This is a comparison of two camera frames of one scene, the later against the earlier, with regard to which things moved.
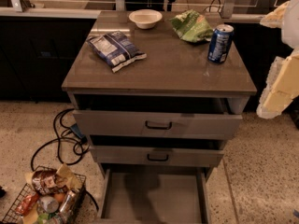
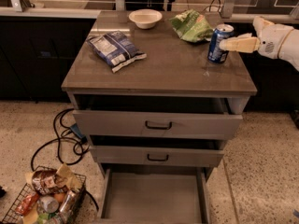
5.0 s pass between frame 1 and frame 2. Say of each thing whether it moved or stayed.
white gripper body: moved
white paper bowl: stayed
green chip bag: stayed
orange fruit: stayed
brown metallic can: stayed
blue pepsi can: stayed
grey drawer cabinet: stayed
